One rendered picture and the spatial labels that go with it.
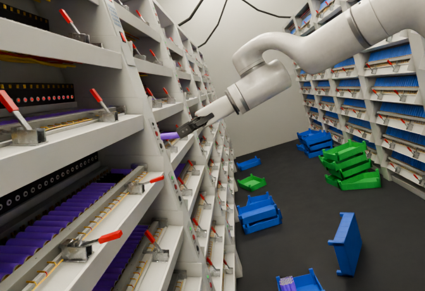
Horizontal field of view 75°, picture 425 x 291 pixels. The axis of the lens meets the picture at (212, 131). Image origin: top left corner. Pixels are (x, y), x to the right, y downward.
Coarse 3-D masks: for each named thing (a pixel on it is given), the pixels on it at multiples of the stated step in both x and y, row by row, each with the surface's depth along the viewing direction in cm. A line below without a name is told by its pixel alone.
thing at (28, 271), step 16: (128, 176) 75; (144, 176) 80; (112, 192) 63; (128, 192) 67; (96, 208) 55; (80, 224) 49; (64, 240) 44; (32, 256) 40; (48, 256) 41; (16, 272) 36; (32, 272) 37; (0, 288) 33; (16, 288) 35
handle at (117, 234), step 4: (112, 232) 43; (116, 232) 42; (120, 232) 42; (104, 236) 42; (108, 236) 42; (112, 236) 42; (116, 236) 42; (120, 236) 42; (80, 240) 43; (92, 240) 43; (96, 240) 42; (100, 240) 42; (104, 240) 42; (108, 240) 42; (80, 244) 43; (84, 244) 43; (88, 244) 42; (92, 244) 42
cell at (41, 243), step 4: (8, 240) 45; (12, 240) 45; (16, 240) 44; (20, 240) 44; (24, 240) 44; (28, 240) 44; (32, 240) 44; (36, 240) 44; (40, 240) 44; (44, 240) 44; (8, 244) 44; (12, 244) 44; (16, 244) 44; (20, 244) 44; (24, 244) 44; (28, 244) 44; (32, 244) 44; (36, 244) 44; (40, 244) 44; (44, 244) 44
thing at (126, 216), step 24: (120, 168) 88; (144, 168) 85; (48, 192) 61; (144, 192) 70; (0, 216) 48; (120, 216) 57; (120, 240) 53; (72, 264) 42; (96, 264) 44; (48, 288) 37; (72, 288) 37
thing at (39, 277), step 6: (144, 174) 83; (126, 192) 69; (120, 198) 65; (108, 210) 59; (102, 216) 56; (90, 228) 52; (84, 234) 49; (60, 258) 43; (48, 264) 41; (54, 264) 41; (42, 270) 39; (48, 270) 40; (36, 276) 38; (42, 276) 39; (36, 282) 37; (24, 288) 36; (30, 288) 36
